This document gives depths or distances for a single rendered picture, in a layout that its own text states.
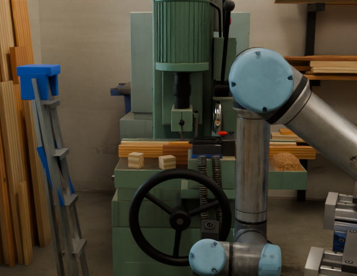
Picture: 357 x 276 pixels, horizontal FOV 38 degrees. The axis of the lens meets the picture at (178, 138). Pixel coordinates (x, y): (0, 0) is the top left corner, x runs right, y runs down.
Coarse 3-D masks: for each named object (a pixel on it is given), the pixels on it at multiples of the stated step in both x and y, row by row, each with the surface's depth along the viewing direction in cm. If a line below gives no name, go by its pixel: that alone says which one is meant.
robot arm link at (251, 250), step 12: (240, 240) 114; (252, 240) 112; (264, 240) 114; (240, 252) 107; (252, 252) 107; (264, 252) 107; (276, 252) 107; (240, 264) 107; (252, 264) 106; (264, 264) 106; (276, 264) 106
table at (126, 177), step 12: (120, 168) 161; (132, 168) 161; (144, 168) 162; (156, 168) 162; (120, 180) 160; (132, 180) 160; (144, 180) 160; (168, 180) 160; (180, 180) 160; (276, 180) 159; (288, 180) 159; (300, 180) 159; (192, 192) 151; (228, 192) 151
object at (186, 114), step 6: (174, 108) 171; (180, 108) 171; (186, 108) 171; (174, 114) 167; (180, 114) 167; (186, 114) 167; (192, 114) 169; (174, 120) 168; (186, 120) 168; (174, 126) 168; (180, 126) 168; (186, 126) 168; (180, 132) 173
